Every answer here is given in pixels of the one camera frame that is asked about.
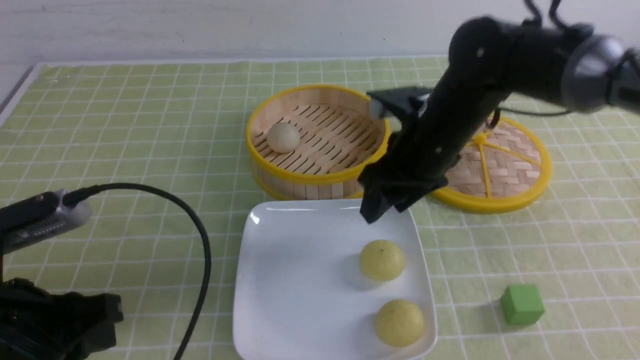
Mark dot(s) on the white square plate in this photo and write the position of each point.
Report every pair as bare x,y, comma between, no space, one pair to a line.
300,293

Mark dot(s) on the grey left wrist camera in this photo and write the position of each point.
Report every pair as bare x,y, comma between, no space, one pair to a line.
38,218

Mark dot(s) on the woven bamboo steamer lid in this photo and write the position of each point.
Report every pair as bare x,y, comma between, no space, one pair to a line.
501,170

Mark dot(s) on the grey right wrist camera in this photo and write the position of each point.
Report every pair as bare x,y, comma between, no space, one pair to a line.
404,103

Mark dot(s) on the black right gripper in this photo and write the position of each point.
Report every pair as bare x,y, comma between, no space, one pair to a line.
417,158

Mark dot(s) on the green checkered tablecloth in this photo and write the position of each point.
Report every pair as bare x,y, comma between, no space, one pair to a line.
181,128

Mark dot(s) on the green cube block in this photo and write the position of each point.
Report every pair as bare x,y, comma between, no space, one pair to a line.
522,304

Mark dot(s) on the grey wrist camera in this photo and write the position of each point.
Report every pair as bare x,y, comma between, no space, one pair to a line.
404,103
38,218

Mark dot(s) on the beige steamed bun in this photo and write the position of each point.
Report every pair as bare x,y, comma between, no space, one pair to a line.
283,137

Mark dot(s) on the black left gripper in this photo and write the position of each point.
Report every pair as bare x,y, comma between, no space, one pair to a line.
37,325

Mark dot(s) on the yellow steamed bun on plate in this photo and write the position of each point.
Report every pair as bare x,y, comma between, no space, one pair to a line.
399,323

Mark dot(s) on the bamboo steamer basket yellow rim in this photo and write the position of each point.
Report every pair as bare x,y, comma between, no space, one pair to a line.
338,137

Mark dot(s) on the yellow steamed bun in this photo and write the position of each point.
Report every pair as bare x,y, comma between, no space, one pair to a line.
382,260
399,323

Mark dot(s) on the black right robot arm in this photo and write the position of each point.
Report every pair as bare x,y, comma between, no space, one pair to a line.
567,65

